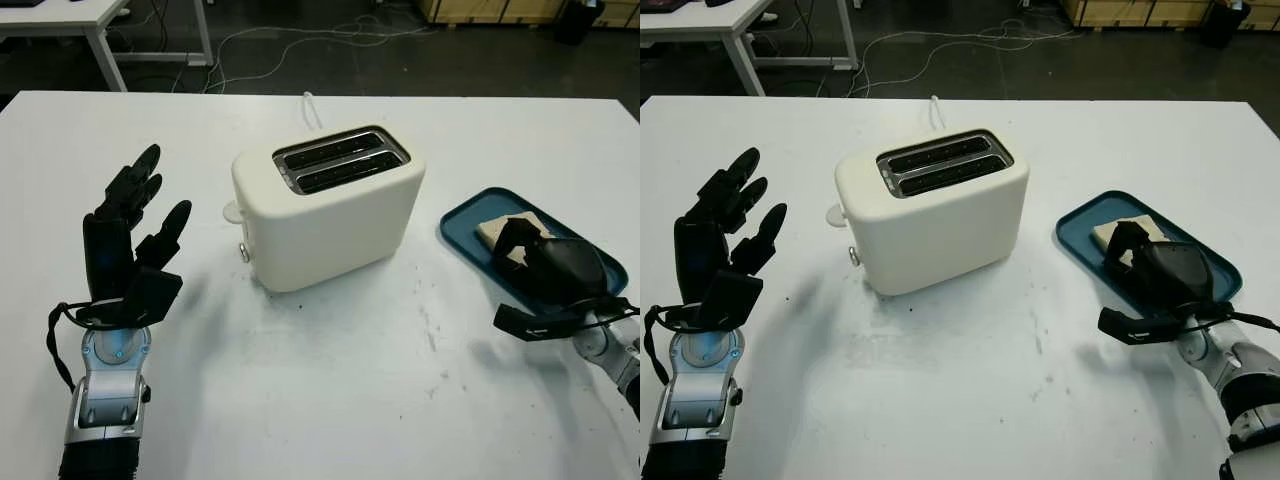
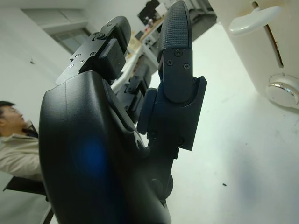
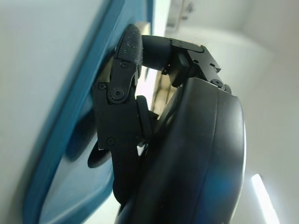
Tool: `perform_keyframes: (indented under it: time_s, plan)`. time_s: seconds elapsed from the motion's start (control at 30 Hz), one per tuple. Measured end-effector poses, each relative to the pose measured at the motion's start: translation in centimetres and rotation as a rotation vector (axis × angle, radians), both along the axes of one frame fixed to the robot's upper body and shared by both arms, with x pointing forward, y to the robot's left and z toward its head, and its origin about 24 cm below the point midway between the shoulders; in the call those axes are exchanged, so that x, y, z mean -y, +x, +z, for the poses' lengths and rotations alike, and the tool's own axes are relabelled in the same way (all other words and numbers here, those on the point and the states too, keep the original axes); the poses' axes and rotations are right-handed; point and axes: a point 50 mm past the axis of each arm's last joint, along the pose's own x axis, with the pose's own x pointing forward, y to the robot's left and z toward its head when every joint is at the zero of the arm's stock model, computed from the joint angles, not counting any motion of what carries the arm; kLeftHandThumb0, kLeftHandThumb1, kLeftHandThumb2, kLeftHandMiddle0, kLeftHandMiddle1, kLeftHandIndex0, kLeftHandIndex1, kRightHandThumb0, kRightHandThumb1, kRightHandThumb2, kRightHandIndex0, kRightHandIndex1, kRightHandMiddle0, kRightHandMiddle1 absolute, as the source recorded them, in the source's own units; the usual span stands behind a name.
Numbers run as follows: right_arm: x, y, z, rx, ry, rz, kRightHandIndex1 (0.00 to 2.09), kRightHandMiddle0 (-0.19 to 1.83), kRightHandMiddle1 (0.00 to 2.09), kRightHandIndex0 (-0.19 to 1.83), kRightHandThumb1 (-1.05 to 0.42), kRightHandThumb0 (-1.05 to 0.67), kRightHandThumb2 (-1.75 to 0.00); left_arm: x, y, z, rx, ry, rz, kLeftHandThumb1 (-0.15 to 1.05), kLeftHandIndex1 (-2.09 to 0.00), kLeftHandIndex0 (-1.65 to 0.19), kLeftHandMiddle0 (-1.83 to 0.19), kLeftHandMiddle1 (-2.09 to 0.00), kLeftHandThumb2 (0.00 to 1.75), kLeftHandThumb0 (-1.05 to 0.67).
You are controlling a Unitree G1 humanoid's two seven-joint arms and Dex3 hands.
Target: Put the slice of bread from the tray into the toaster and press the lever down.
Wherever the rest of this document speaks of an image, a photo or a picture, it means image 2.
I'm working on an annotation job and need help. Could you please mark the silver toaster dial knob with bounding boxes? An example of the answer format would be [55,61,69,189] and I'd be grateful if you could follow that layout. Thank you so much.
[265,74,299,108]

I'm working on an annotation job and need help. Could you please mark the person in beige jacket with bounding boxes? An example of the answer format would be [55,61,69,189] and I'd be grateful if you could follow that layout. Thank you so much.
[0,100,43,182]

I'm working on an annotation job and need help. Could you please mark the white toaster lever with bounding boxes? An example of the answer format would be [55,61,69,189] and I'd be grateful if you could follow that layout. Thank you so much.
[228,6,285,35]

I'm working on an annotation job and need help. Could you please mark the cluttered workbench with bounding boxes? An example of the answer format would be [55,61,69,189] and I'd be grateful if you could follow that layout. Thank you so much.
[126,0,218,77]

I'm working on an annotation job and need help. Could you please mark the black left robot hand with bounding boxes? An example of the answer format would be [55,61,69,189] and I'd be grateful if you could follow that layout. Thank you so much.
[38,0,208,224]

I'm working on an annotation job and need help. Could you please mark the white two-slot toaster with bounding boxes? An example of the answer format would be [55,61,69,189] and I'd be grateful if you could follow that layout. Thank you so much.
[216,0,299,110]

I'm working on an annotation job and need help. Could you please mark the black monitor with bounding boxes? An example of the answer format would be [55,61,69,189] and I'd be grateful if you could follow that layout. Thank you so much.
[137,0,162,25]

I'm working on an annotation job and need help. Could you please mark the black office chair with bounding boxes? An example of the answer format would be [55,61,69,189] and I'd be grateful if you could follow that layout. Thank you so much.
[3,120,54,224]

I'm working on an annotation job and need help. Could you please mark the grey framed window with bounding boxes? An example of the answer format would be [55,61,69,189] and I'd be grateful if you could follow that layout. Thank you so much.
[21,8,92,56]

